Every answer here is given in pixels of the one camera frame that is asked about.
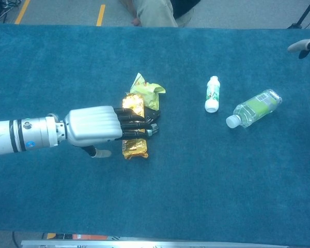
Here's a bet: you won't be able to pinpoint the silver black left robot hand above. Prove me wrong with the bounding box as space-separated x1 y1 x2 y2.
64 105 152 158

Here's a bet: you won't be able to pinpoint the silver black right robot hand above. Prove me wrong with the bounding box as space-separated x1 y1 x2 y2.
287 37 310 102

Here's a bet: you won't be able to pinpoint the gold foil biscuit package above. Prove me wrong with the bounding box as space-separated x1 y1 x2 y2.
121 94 149 160

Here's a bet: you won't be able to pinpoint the yellow-green snack bag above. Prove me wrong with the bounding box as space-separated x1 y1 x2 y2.
129 73 166 110

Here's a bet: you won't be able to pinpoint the black binder clip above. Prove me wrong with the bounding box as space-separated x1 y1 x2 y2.
144 110 162 122

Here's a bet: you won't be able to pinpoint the clear green-label water bottle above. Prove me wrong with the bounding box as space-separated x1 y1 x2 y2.
225 89 283 129

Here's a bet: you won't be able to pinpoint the small white milk bottle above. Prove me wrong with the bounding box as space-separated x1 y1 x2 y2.
205 75 221 114

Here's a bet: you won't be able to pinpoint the black tripod stand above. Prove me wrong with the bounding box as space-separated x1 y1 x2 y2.
287 0 310 29

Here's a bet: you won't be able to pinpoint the blue carpet table cloth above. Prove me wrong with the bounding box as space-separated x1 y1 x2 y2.
0 23 310 247

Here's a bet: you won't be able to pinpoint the orange label strip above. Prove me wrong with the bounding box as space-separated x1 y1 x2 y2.
72 234 109 241

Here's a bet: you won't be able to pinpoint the person in khaki trousers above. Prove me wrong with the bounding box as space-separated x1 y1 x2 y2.
123 0 180 28

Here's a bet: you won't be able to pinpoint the aluminium frame rail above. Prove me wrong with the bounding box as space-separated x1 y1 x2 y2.
21 239 290 248

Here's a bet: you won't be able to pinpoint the tangled black floor cables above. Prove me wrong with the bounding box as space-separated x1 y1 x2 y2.
0 0 21 23

